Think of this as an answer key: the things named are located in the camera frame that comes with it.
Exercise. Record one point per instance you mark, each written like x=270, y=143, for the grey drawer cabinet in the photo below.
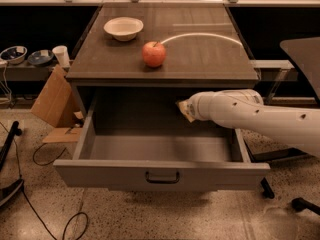
x=203, y=50

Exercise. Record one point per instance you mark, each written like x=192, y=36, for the red apple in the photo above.
x=153, y=54

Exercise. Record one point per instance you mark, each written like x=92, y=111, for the grey side shelf left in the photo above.
x=26, y=72

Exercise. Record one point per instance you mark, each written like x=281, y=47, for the dark round table top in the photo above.
x=305, y=54

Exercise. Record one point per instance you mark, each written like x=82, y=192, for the black drawer handle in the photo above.
x=162, y=179

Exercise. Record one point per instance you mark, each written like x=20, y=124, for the brown cardboard box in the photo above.
x=57, y=106

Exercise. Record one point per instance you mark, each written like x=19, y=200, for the white paper cup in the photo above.
x=61, y=53

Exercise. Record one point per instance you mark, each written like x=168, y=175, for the grey side shelf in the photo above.
x=26, y=72
x=272, y=70

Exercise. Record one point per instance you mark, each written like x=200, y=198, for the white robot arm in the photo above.
x=244, y=109

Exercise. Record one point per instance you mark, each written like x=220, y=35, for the blue bowl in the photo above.
x=40, y=58
x=14, y=55

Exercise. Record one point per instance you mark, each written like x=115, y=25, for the black stand leg left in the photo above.
x=8, y=192

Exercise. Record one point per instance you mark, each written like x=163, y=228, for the grey side shelf right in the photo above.
x=272, y=70

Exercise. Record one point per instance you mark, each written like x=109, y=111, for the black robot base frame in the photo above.
x=298, y=204

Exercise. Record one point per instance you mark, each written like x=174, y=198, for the blue bowl far left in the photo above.
x=14, y=55

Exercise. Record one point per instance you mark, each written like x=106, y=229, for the white paper bowl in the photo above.
x=123, y=28

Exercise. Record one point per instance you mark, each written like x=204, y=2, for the open grey top drawer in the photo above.
x=129, y=131

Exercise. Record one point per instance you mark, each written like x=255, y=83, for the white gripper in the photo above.
x=194, y=107

